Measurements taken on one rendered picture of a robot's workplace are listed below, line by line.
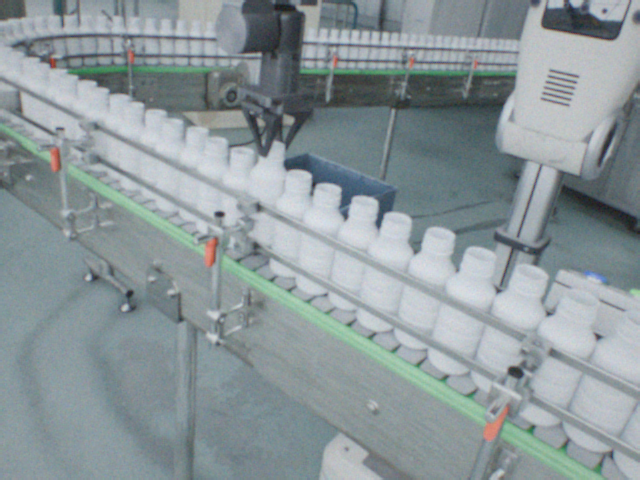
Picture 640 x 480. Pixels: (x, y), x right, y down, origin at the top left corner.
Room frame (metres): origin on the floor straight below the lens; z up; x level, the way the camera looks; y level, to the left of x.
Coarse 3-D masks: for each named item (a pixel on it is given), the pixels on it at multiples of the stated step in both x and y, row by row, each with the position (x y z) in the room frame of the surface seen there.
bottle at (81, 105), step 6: (78, 84) 1.10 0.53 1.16; (84, 84) 1.10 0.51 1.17; (90, 84) 1.12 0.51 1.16; (78, 90) 1.10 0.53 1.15; (84, 90) 1.10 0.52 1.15; (78, 96) 1.10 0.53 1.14; (84, 96) 1.10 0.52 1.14; (78, 102) 1.10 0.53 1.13; (84, 102) 1.09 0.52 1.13; (78, 108) 1.09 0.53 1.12; (84, 108) 1.09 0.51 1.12; (78, 132) 1.09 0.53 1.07; (84, 132) 1.09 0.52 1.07; (78, 138) 1.09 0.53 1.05; (78, 156) 1.09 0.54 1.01
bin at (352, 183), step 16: (288, 160) 1.45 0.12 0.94; (304, 160) 1.51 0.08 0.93; (320, 160) 1.49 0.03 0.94; (320, 176) 1.49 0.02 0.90; (336, 176) 1.45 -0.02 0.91; (352, 176) 1.42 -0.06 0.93; (368, 176) 1.39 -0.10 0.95; (352, 192) 1.42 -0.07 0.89; (368, 192) 1.39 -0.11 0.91; (384, 192) 1.29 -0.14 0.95; (384, 208) 1.31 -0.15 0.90
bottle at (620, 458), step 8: (632, 416) 0.46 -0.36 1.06; (632, 424) 0.45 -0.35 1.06; (624, 432) 0.46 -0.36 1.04; (632, 432) 0.44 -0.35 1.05; (624, 440) 0.45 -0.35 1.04; (632, 440) 0.44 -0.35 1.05; (616, 456) 0.45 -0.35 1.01; (624, 456) 0.44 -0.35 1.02; (624, 464) 0.43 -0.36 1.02; (632, 464) 0.43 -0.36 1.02; (624, 472) 0.43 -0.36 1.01; (632, 472) 0.43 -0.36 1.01
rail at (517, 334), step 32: (32, 96) 1.18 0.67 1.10; (96, 128) 1.02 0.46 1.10; (160, 160) 0.90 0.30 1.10; (160, 192) 0.90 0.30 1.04; (224, 192) 0.80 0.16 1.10; (288, 224) 0.72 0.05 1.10; (352, 256) 0.65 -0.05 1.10; (416, 288) 0.59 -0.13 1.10; (384, 320) 0.61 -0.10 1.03; (480, 320) 0.54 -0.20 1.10; (448, 352) 0.55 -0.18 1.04; (608, 384) 0.45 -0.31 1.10; (576, 416) 0.46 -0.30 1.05
